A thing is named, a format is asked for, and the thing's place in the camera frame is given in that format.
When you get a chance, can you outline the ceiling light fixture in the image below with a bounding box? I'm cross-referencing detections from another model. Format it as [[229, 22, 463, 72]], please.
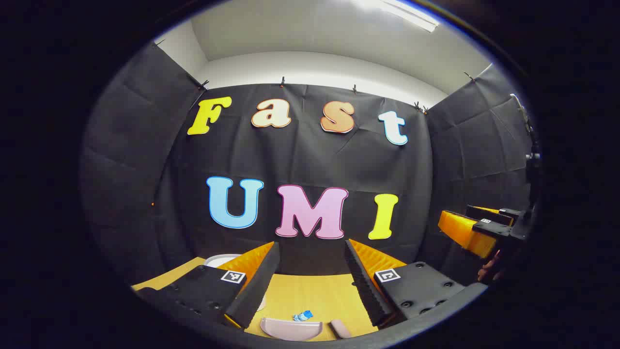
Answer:
[[356, 0, 439, 33]]

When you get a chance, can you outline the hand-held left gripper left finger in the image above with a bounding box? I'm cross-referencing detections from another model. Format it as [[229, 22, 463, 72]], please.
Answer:
[[133, 241, 282, 330]]

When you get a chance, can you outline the lilac plastic dustpan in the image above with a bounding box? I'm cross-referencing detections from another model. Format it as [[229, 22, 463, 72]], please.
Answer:
[[260, 317, 323, 342]]

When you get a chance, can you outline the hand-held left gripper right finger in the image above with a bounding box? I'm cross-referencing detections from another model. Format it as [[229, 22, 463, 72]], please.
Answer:
[[344, 238, 468, 329]]

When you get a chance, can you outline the black backdrop cloth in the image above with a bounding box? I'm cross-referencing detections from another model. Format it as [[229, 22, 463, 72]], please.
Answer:
[[80, 41, 541, 286]]

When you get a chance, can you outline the white garbage bin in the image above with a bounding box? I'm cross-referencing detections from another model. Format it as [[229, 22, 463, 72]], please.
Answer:
[[203, 254, 267, 312]]

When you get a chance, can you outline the small lilac broom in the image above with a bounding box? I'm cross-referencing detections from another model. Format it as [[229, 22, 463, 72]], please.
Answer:
[[329, 319, 353, 339]]

